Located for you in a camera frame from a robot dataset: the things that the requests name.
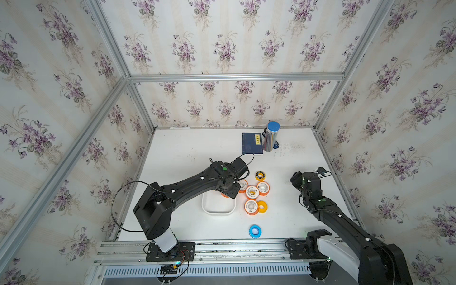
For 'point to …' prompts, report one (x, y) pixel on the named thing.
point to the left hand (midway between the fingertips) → (232, 191)
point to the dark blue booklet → (252, 143)
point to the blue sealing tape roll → (253, 236)
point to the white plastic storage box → (214, 203)
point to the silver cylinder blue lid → (269, 135)
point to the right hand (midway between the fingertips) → (301, 176)
